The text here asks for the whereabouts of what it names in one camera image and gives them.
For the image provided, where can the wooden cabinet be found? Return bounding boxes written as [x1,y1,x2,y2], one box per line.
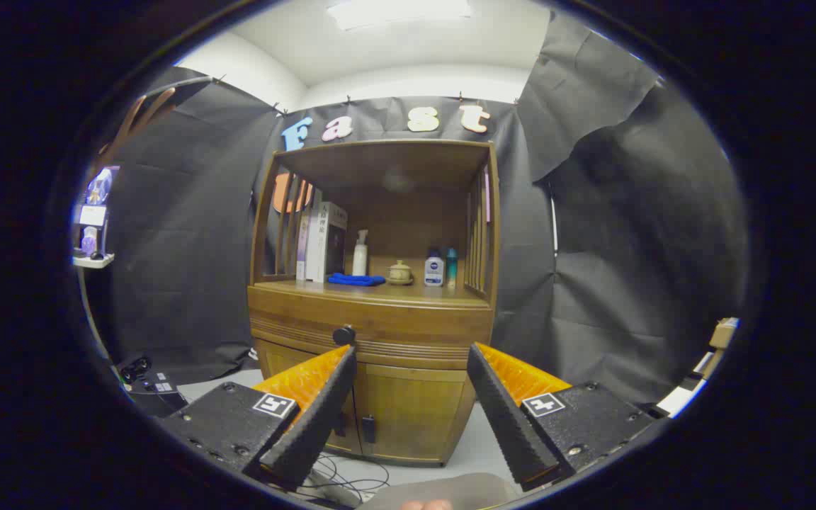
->
[246,139,501,468]

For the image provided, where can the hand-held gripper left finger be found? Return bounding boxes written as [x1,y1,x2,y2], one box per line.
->
[160,345,358,491]

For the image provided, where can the cardboard box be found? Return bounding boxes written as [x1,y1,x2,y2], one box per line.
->
[709,317,740,349]

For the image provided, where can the tangle of thin cables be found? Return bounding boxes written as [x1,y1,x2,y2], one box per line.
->
[307,453,391,506]

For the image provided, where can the white pump bottle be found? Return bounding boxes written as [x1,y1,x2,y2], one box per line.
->
[352,229,370,277]

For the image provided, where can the white flat box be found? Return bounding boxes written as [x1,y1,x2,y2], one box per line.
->
[656,351,717,419]

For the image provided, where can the white lotion bottle blue cap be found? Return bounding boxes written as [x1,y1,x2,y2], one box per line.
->
[424,246,446,288]

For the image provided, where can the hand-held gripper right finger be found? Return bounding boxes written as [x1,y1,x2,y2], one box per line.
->
[466,342,657,493]

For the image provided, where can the purple printed box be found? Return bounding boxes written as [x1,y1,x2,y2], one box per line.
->
[74,166,120,256]

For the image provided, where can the brown wooden frame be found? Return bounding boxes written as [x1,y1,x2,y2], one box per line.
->
[100,89,176,165]

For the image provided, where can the thick book with portrait cover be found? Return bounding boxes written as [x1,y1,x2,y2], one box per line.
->
[312,202,349,284]

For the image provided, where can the black controller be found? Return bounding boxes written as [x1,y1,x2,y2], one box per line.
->
[119,356,152,385]

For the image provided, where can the black floor device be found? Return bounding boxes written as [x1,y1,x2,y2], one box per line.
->
[128,372,189,419]

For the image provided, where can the wooden drawer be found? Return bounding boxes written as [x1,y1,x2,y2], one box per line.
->
[247,287,495,370]

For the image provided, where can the ceiling light panel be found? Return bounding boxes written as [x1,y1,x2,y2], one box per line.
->
[327,0,474,30]

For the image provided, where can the wooden countertop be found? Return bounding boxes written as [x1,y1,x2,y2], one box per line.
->
[254,256,491,307]

